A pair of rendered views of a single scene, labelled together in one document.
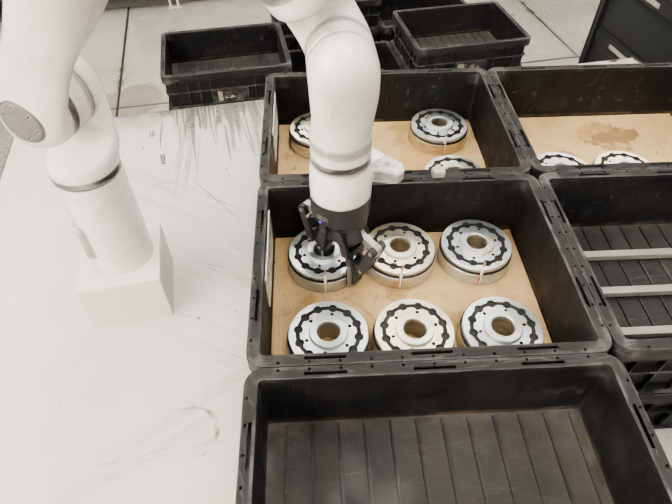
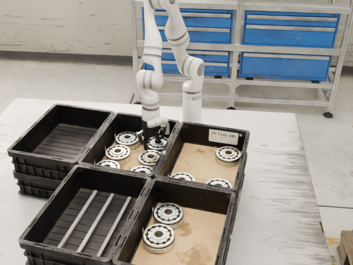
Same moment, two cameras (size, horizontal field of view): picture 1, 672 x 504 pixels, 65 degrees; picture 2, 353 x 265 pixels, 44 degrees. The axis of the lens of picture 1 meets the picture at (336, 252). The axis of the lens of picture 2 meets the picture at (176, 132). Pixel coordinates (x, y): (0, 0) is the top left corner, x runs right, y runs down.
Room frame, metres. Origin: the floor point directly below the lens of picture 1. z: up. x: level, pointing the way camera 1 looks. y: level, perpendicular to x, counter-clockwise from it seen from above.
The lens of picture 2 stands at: (1.05, -1.42, 1.90)
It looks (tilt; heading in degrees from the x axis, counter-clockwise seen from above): 33 degrees down; 108
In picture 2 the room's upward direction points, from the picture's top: straight up
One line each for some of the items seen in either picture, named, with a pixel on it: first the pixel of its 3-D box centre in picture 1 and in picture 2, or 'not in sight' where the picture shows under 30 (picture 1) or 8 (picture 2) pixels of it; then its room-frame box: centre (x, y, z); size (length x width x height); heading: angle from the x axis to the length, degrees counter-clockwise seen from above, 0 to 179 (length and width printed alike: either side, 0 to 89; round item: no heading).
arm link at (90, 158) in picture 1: (66, 122); (192, 75); (0.57, 0.34, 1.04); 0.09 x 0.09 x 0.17; 74
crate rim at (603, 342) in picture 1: (411, 260); (132, 142); (0.44, -0.10, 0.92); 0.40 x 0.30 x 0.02; 93
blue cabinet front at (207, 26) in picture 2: not in sight; (186, 42); (0.11, 1.80, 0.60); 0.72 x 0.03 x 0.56; 12
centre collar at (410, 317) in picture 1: (414, 329); (117, 151); (0.38, -0.10, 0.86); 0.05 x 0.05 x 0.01
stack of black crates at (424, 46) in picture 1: (449, 83); not in sight; (1.80, -0.42, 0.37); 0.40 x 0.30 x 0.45; 102
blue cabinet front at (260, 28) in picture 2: not in sight; (287, 47); (0.89, 1.96, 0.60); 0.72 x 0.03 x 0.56; 12
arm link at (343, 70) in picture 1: (341, 101); (147, 89); (0.48, -0.01, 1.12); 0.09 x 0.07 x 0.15; 5
